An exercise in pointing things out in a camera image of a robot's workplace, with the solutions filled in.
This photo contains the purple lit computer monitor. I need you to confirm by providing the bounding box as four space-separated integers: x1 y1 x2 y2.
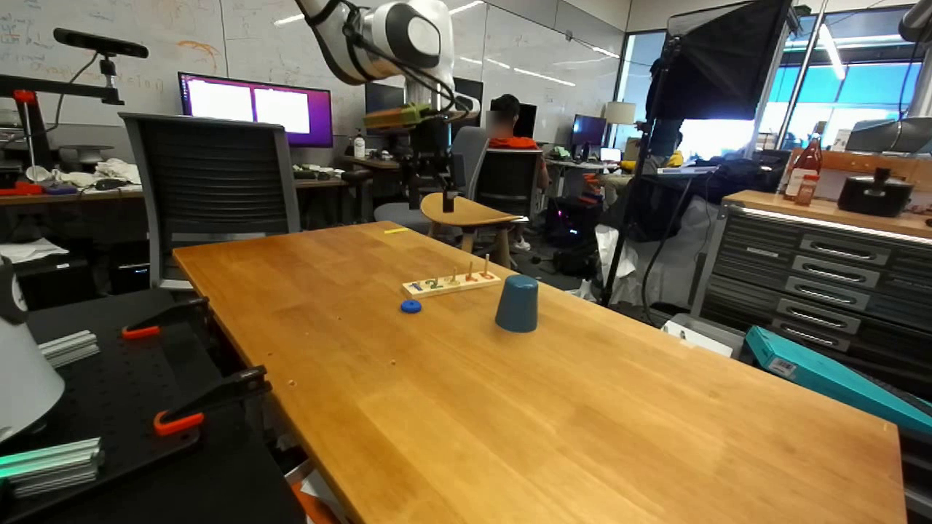
175 71 336 151

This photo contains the black bar camera on stand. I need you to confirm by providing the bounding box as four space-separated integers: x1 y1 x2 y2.
51 26 153 107

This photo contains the orange black clamp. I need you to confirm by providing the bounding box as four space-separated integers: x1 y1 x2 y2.
150 364 272 444
121 294 214 345

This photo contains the person in orange shirt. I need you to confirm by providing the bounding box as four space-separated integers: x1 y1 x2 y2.
486 90 543 151

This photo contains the blue upturned plastic cup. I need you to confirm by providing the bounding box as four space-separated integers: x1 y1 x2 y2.
494 270 543 334

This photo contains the grey fabric office chair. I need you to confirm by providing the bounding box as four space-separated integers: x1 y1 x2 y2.
376 123 497 234

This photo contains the white box on floor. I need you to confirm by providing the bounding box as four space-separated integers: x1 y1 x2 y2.
663 313 748 362

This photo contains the black side platform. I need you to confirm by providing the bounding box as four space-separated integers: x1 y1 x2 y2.
0 286 309 524

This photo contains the grey drawer cabinet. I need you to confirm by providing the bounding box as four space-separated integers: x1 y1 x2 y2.
692 186 932 394

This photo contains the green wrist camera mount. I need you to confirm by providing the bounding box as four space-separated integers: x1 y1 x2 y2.
363 102 427 137

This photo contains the white cone shade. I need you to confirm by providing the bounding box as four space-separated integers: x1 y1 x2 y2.
0 316 68 445

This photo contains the wooden peg holder board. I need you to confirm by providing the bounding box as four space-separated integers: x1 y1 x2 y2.
403 268 504 301

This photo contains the black softbox studio light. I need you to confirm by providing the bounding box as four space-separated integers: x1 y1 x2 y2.
644 0 797 126

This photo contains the red bottle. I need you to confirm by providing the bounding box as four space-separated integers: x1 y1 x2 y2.
782 134 829 206

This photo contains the black device on cabinet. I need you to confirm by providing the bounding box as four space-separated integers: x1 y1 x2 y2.
836 166 916 218

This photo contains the teal plastic case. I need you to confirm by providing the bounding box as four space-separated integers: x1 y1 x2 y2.
744 324 932 439

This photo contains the black office chair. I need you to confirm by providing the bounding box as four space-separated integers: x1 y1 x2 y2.
472 145 549 221

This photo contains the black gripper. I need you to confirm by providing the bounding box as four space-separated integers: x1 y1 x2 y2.
403 115 463 217

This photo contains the aluminium extrusion stack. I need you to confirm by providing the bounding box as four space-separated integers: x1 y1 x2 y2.
0 433 105 505
38 327 103 371

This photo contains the grey mesh office chair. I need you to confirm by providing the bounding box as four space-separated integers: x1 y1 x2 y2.
121 110 304 294

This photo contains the dark upright monitor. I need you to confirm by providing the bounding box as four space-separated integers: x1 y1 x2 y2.
454 77 486 131

